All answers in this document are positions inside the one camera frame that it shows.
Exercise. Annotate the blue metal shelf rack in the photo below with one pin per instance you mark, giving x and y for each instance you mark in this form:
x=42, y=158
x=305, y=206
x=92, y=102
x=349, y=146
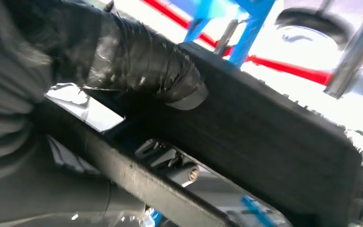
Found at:
x=250, y=31

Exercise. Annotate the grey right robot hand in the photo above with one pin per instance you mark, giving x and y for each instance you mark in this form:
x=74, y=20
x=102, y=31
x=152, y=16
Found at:
x=131, y=53

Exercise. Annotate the red barrier belt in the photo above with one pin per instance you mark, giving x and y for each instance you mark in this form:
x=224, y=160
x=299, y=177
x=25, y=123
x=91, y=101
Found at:
x=294, y=70

